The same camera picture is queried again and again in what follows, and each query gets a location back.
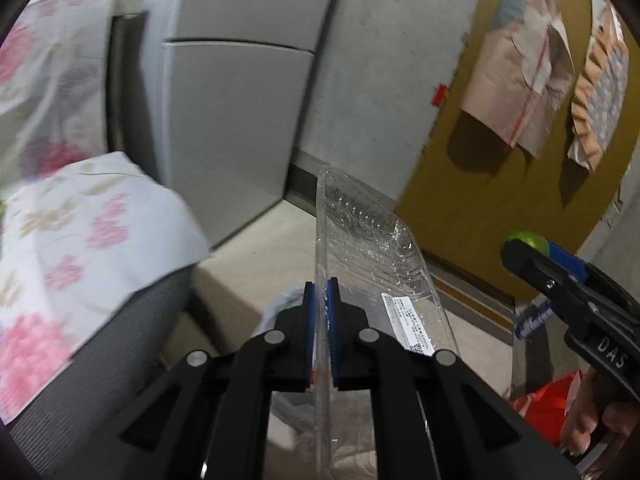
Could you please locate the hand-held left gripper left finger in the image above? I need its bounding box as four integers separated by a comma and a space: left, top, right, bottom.
55, 281, 317, 480

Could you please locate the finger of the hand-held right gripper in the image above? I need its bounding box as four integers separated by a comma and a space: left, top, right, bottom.
501, 239, 582, 307
547, 241, 601, 286

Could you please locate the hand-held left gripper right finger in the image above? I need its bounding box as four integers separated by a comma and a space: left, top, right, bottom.
327, 277, 583, 480

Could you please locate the clear plastic tray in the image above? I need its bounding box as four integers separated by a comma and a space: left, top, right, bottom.
314, 167, 460, 480

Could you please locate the person's right hand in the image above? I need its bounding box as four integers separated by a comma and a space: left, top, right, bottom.
560, 367, 640, 461

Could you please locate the blue white tube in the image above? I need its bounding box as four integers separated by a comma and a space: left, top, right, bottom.
515, 302, 553, 341

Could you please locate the red plastic bag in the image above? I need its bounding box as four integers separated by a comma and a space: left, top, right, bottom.
507, 370, 583, 446

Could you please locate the hanging orange patterned bag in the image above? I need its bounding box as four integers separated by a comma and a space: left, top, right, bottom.
567, 0, 630, 173

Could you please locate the white cabinet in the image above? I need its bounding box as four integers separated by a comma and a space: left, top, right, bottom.
120, 0, 351, 251

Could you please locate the floral printed cloth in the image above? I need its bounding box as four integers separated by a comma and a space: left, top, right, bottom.
0, 0, 211, 426

